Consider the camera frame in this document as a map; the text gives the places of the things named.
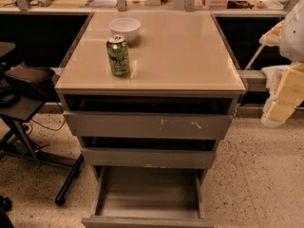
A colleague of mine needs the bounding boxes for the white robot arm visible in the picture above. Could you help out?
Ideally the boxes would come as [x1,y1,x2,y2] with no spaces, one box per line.
[259,0,304,127]

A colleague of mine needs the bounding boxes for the grey drawer cabinet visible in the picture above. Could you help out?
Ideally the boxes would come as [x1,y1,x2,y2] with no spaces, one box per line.
[54,10,248,188]

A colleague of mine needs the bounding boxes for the grey top drawer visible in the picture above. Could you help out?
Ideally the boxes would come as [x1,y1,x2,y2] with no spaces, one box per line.
[64,111,232,140]

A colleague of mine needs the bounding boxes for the grey open bottom drawer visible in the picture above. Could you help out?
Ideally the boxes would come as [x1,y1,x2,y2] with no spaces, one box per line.
[82,167,214,228]

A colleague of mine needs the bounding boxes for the grey middle drawer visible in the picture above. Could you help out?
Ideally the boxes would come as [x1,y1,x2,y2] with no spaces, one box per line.
[82,147,216,169]

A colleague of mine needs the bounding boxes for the white curved base object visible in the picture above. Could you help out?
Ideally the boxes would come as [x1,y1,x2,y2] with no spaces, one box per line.
[261,65,288,89]

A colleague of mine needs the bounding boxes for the white stick with black tip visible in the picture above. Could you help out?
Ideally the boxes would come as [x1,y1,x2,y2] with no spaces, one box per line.
[244,44,265,70]

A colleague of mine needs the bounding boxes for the white bowl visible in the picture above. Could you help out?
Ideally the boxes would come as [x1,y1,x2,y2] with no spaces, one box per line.
[108,18,142,43]

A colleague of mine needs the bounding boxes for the green soda can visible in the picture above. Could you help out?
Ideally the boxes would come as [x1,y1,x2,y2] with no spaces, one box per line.
[106,34,130,76]

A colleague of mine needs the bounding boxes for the dark brown bag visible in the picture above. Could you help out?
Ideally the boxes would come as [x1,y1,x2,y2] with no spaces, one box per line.
[4,63,55,101]

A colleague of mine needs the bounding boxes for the black side stand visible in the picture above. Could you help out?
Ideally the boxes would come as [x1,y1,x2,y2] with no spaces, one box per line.
[0,41,86,206]

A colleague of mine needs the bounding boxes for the black floor cable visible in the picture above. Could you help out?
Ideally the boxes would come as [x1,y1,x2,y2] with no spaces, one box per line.
[21,102,67,135]

